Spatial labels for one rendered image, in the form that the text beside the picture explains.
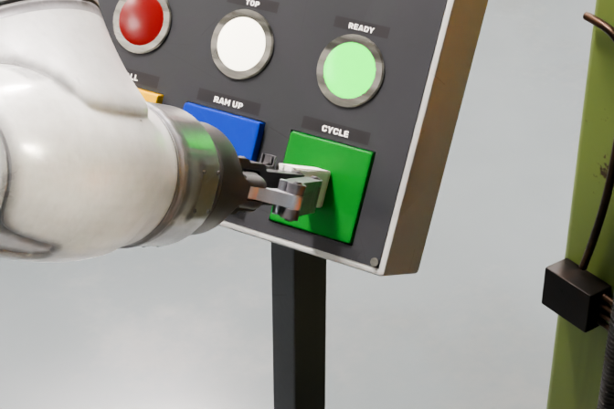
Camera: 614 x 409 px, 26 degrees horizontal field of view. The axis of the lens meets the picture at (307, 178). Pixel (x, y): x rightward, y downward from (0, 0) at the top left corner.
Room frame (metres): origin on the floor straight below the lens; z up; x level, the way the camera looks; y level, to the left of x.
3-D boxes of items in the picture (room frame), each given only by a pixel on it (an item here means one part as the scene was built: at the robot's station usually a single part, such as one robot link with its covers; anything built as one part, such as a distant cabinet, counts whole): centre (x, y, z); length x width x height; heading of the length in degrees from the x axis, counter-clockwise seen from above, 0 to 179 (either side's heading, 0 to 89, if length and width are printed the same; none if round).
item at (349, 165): (0.91, -0.01, 1.00); 0.07 x 0.05 x 0.07; 61
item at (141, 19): (1.04, 0.14, 1.09); 0.05 x 0.03 x 0.04; 36
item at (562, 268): (1.04, -0.26, 0.80); 0.06 x 0.03 x 0.04; 36
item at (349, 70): (0.94, -0.03, 1.09); 0.05 x 0.03 x 0.04; 36
